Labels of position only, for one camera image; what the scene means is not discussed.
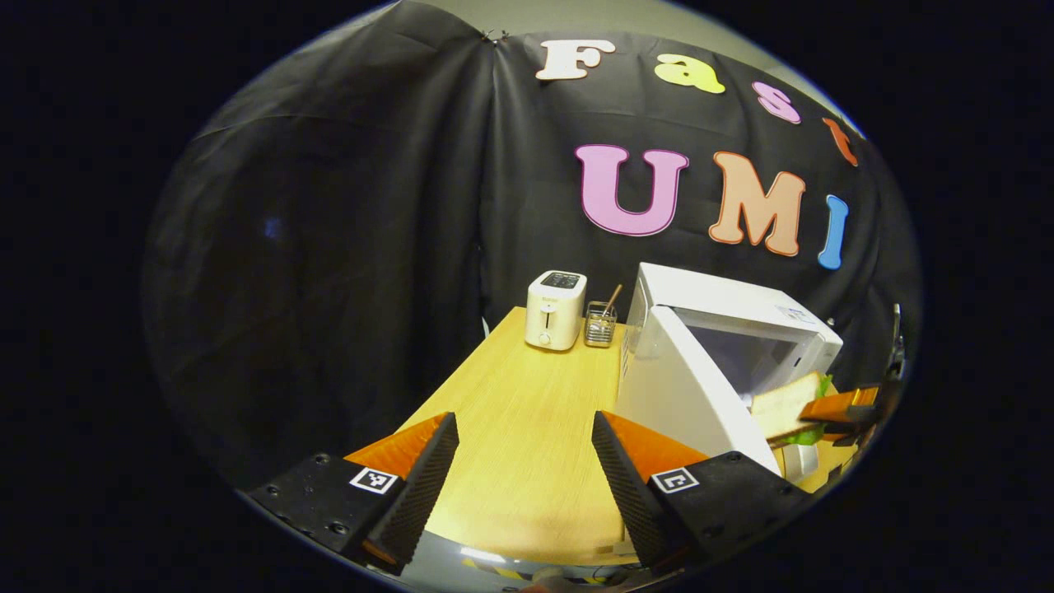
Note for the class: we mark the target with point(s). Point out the white microwave oven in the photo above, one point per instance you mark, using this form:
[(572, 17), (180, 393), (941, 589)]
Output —
[(683, 387)]

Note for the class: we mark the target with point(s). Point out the white toaster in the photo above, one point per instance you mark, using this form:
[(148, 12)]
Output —
[(553, 317)]

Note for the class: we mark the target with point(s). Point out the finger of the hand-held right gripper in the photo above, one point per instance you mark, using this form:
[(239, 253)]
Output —
[(856, 412)]

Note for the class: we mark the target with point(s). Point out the lettuce toast sandwich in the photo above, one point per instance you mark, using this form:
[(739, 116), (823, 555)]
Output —
[(782, 408)]

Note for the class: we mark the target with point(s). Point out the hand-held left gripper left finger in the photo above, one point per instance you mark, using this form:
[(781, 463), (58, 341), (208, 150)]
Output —
[(420, 494)]

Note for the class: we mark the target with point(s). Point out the black backdrop cloth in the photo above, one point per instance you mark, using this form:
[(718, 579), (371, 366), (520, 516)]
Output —
[(329, 247)]

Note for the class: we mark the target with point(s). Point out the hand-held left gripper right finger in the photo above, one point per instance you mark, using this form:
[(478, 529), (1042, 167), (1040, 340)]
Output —
[(626, 486)]

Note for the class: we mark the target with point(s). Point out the wooden stick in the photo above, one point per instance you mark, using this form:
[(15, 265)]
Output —
[(614, 298)]

